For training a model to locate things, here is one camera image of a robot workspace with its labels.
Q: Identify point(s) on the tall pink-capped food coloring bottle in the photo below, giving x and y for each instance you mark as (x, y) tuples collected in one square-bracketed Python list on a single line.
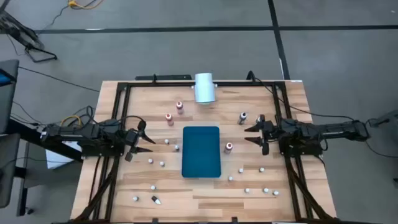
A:
[(179, 105)]

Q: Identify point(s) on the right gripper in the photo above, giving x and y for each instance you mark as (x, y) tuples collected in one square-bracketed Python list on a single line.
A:
[(265, 150)]

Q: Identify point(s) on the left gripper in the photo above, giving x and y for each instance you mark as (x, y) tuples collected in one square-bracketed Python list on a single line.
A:
[(141, 125)]

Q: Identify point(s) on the black power strip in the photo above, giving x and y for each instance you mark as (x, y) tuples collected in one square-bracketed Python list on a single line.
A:
[(168, 77)]

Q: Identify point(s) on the grey computer monitor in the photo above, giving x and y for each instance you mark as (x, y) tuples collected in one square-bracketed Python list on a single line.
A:
[(7, 99)]

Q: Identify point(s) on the white cylinder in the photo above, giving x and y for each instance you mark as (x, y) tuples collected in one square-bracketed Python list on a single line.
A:
[(205, 88)]

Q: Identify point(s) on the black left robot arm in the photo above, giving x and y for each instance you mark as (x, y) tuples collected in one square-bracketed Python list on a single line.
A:
[(93, 134)]

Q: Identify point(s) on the tall red-capped food coloring bottle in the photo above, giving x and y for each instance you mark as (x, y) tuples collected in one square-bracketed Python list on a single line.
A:
[(168, 118), (228, 147)]

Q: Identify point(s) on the blue plastic bin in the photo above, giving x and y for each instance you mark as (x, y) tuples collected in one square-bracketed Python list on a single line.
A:
[(201, 152)]

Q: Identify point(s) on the small black-white piece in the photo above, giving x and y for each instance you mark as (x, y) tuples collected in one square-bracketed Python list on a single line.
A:
[(155, 199)]

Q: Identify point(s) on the tall dark-capped food coloring bottle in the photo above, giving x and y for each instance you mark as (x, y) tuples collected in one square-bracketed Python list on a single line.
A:
[(242, 116)]

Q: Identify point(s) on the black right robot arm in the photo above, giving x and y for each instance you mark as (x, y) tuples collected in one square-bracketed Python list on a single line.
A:
[(311, 132)]

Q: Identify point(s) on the grey flat panel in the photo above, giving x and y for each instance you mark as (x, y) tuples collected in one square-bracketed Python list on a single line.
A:
[(7, 171)]

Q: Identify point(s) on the small purple food coloring bottle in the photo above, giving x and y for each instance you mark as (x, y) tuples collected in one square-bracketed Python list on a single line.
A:
[(150, 160)]

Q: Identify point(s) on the grey stand foot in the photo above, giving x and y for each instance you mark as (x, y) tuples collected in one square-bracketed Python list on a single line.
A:
[(385, 119)]

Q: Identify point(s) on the black cart frame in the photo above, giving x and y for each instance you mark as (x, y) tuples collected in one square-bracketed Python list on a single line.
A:
[(25, 132)]

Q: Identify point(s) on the white paper box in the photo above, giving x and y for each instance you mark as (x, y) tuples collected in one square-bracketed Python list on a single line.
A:
[(57, 158)]

